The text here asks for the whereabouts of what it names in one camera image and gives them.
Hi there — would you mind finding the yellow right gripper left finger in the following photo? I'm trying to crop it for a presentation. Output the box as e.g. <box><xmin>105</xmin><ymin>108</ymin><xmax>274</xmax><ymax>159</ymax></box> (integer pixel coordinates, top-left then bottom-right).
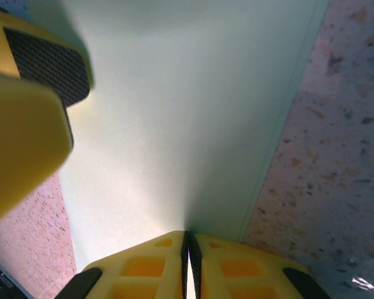
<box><xmin>62</xmin><ymin>229</ymin><xmax>190</xmax><ymax>299</ymax></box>

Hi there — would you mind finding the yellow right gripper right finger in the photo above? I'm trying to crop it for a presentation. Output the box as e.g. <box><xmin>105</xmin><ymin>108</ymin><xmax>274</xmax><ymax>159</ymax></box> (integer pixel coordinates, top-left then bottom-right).
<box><xmin>188</xmin><ymin>230</ymin><xmax>332</xmax><ymax>299</ymax></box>

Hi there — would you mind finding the light green paper sheet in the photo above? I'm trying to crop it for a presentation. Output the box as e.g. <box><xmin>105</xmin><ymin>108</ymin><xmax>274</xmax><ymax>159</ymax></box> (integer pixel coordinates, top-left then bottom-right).
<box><xmin>27</xmin><ymin>0</ymin><xmax>330</xmax><ymax>272</ymax></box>

